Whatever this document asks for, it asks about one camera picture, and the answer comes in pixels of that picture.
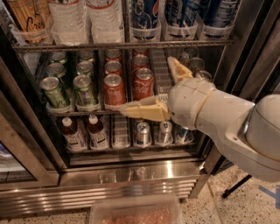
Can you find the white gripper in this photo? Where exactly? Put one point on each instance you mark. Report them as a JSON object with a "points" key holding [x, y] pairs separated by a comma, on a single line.
{"points": [[186, 101]]}

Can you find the clear water bottle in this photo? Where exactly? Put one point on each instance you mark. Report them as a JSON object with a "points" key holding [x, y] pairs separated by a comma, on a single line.
{"points": [[105, 24], [68, 21]]}

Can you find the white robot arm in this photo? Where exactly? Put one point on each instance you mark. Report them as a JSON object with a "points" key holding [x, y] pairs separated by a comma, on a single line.
{"points": [[246, 133]]}

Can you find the blue Pepsi bottle middle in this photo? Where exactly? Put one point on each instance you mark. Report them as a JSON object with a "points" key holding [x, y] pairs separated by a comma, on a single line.
{"points": [[180, 16]]}

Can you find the blue pepsi bottle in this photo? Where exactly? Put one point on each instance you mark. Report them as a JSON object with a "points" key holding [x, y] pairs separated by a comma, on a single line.
{"points": [[217, 15], [180, 16], [144, 18]]}

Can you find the blue Pepsi bottle left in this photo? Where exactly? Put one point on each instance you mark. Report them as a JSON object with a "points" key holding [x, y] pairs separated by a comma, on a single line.
{"points": [[144, 18]]}

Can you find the brown tea bottle right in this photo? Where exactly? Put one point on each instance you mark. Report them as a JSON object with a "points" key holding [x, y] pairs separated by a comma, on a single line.
{"points": [[97, 133]]}

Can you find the brown tea bottle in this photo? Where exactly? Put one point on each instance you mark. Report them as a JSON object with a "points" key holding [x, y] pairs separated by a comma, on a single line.
{"points": [[73, 134], [97, 133]]}

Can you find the blue Pepsi bottle right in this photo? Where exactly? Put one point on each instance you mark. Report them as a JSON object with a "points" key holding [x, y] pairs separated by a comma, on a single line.
{"points": [[217, 15]]}

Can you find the stainless steel fridge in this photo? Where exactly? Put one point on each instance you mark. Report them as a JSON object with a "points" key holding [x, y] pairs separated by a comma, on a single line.
{"points": [[38, 171]]}

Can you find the brown tea bottle left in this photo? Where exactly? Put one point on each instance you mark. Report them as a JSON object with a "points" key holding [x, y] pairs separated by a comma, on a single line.
{"points": [[73, 134]]}

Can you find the red Coca-Cola can front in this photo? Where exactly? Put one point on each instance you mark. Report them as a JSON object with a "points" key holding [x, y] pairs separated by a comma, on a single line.
{"points": [[143, 83]]}

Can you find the red coca-cola can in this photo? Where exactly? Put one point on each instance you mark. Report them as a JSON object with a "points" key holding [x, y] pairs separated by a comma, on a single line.
{"points": [[140, 51], [140, 61], [143, 83]]}

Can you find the silver can middle right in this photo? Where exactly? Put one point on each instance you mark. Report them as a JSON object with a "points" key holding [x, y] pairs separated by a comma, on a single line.
{"points": [[196, 64]]}

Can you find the red Coca-Cola can middle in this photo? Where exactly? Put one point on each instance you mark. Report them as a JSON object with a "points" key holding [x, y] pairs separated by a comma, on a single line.
{"points": [[140, 61]]}

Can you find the blue silver can front middle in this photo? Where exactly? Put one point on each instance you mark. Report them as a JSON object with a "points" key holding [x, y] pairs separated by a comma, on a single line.
{"points": [[165, 132]]}

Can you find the blue silver can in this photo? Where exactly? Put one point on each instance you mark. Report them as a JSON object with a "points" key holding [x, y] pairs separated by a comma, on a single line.
{"points": [[183, 135], [143, 133], [165, 132]]}

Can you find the blue silver can front left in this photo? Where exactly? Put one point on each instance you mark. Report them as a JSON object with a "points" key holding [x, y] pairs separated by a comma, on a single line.
{"points": [[143, 133]]}

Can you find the silver can back right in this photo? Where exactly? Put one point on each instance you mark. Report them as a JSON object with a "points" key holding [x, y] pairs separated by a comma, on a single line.
{"points": [[187, 54]]}

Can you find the blue silver can front right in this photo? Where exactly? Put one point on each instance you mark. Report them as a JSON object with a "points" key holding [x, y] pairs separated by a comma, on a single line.
{"points": [[183, 135]]}

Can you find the red Coca-Cola can back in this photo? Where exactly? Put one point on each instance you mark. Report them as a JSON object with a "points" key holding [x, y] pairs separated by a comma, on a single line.
{"points": [[140, 51]]}

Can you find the empty white bottom tray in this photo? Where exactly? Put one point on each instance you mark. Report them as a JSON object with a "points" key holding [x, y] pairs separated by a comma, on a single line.
{"points": [[120, 132]]}

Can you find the green can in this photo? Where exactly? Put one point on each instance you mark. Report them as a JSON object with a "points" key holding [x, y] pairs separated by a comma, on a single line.
{"points": [[86, 56], [59, 57], [84, 90], [54, 92], [85, 68], [57, 70]]}

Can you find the green can back left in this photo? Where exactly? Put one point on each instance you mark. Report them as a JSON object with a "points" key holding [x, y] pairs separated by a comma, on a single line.
{"points": [[59, 57]]}

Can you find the green can middle left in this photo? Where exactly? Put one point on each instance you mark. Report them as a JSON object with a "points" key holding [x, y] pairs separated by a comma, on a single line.
{"points": [[57, 70]]}

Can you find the green can front left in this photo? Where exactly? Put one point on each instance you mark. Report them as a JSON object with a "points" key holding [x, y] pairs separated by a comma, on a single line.
{"points": [[54, 92]]}

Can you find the black tripod leg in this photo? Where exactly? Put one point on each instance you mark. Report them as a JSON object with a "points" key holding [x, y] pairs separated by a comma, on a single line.
{"points": [[236, 186]]}

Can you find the clear plastic bin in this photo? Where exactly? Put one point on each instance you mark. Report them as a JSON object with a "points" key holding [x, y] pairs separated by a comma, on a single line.
{"points": [[148, 209]]}

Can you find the blue floor tape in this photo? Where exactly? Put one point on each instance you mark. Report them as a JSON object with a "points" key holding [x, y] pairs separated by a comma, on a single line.
{"points": [[275, 195]]}

